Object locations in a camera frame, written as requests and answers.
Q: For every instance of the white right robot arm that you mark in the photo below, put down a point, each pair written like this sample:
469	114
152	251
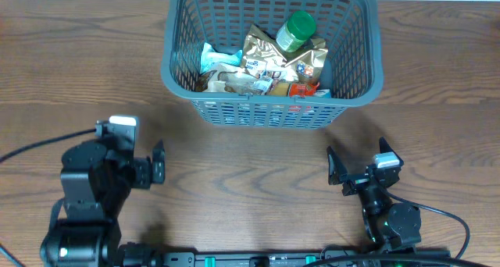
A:
391	226

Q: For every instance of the brown white snack bag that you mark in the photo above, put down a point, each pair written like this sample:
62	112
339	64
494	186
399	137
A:
225	78

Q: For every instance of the white packet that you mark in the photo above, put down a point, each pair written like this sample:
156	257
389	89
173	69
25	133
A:
209	57

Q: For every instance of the gold foil coffee bag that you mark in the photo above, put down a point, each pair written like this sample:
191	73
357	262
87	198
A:
262	57

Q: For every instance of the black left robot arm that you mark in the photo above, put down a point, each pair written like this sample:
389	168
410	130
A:
97	177

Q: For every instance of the green lid glass jar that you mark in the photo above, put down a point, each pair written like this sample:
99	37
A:
299	27

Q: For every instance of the grey plastic basket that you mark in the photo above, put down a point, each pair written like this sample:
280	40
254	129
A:
353	71

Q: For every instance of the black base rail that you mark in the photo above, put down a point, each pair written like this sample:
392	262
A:
132	254

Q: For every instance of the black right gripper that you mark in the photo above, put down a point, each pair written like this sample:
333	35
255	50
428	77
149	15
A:
360	182

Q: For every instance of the spaghetti pasta packet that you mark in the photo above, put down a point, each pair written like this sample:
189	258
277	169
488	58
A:
293	89

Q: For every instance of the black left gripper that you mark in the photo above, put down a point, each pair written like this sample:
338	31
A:
141	175

